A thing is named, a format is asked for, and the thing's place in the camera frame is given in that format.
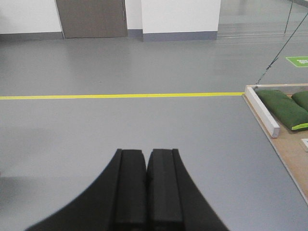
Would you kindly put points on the green sandbag inner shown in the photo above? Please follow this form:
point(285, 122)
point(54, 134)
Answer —
point(301, 98)

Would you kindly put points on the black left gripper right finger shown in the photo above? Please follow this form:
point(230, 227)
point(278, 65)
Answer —
point(174, 201)

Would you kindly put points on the white diagonal wooden brace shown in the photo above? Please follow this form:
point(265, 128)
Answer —
point(304, 143)

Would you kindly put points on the plywood platform base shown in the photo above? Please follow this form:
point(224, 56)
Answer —
point(288, 144)

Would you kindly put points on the green floor sign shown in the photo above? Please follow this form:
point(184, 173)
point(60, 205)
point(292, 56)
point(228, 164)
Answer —
point(298, 61)

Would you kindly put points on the green sandbag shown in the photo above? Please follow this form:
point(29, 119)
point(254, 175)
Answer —
point(301, 98)
point(292, 115)

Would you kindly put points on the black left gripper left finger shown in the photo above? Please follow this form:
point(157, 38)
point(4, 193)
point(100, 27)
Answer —
point(115, 201)

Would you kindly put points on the grey-brown door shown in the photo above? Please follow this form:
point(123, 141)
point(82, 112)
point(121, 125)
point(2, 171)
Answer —
point(93, 18)

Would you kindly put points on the green sandbag outer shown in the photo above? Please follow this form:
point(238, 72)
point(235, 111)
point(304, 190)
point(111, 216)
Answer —
point(292, 115)

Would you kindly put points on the white wooden edge bar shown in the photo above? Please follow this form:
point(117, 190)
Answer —
point(268, 121)

